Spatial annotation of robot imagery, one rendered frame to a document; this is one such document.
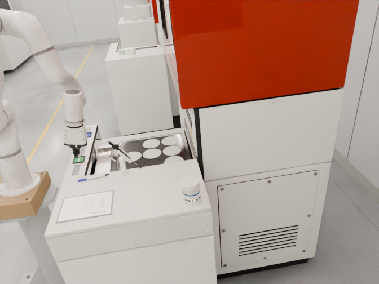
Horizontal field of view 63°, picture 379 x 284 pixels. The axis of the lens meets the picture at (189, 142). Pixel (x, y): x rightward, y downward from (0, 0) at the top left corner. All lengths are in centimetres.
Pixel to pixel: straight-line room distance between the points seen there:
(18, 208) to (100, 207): 47
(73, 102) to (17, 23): 37
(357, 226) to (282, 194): 100
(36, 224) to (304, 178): 140
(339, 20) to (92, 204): 124
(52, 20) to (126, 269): 875
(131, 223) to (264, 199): 80
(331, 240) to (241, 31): 168
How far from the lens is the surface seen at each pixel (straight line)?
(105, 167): 168
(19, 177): 166
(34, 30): 142
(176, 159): 159
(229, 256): 197
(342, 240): 250
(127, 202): 127
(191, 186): 114
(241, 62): 132
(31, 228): 181
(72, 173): 156
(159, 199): 125
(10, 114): 160
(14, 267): 268
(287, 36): 136
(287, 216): 187
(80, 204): 133
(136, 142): 180
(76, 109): 147
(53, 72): 143
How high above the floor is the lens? 177
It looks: 30 degrees down
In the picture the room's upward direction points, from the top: 6 degrees counter-clockwise
